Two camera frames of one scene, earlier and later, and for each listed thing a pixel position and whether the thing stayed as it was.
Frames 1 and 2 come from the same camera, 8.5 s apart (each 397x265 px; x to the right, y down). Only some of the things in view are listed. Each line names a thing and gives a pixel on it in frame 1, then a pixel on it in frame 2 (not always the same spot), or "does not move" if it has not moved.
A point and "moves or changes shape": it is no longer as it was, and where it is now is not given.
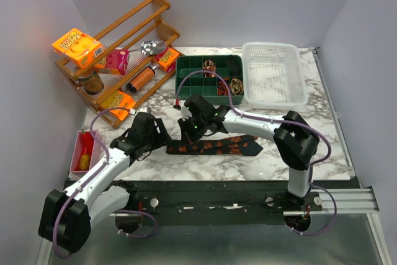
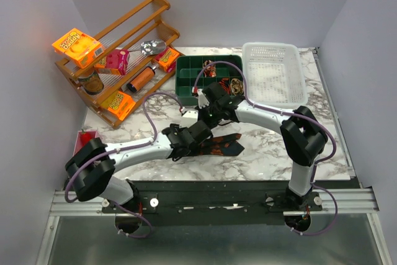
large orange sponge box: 79,48 does not move
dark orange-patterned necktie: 243,144 moves or changes shape
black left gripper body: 156,139 to 177,128
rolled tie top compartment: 209,65 does not move
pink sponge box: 118,59 does not move
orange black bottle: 145,76 does not move
